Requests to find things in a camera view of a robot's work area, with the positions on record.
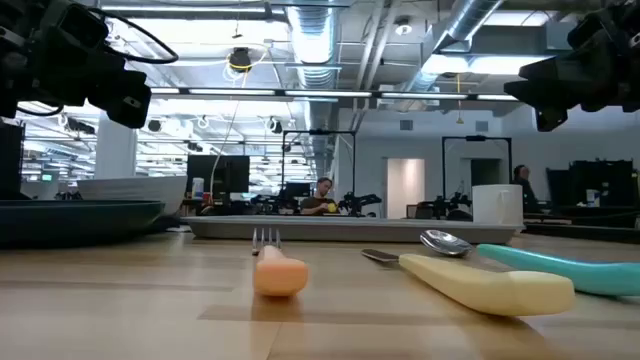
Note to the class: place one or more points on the white wipes canister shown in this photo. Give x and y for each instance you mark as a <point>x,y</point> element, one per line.
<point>198,189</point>

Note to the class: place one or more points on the black background rig frame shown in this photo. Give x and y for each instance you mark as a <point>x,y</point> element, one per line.
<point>475,138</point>
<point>320,132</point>

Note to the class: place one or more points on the white mug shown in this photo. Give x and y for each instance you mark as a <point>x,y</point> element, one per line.
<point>497,205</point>

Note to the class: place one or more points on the white bowl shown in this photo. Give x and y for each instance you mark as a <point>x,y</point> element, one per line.
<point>140,190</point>

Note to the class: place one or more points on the grey plastic tray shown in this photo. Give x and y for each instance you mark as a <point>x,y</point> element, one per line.
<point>350,231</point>

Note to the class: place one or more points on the silver ventilation duct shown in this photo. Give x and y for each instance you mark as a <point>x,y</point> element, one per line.
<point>312,40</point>
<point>470,20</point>

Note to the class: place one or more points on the white building column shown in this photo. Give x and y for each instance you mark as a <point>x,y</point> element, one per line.
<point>115,150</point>

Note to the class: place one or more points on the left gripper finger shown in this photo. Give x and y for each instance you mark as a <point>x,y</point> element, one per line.
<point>122,102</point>
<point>80,30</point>

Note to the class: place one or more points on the black background robot arm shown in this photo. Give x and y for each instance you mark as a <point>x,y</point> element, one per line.
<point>357,201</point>
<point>442,205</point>
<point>270,204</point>

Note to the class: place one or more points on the person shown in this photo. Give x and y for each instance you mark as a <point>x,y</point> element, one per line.
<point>525,192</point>
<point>315,205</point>

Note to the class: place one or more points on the white blue-label container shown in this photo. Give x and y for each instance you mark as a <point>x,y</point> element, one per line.
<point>593,198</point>

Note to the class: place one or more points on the black aluminium table frame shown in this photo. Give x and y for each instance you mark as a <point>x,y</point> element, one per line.
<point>580,233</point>

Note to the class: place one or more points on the green exit sign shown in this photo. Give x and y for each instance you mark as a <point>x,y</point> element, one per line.
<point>47,177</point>

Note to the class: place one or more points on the black monitor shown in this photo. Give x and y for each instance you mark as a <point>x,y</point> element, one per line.
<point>220,175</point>

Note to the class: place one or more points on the overhead LED light bar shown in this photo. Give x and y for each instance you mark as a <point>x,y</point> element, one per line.
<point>325,93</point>

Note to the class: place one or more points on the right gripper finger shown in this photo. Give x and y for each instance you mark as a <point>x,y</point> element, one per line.
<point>550,95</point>
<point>575,67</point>

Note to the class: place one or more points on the tall black cabinet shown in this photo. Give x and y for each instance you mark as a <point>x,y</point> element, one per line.
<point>11,160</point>

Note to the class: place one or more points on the black storage cabinets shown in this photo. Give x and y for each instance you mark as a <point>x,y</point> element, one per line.
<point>600,180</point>

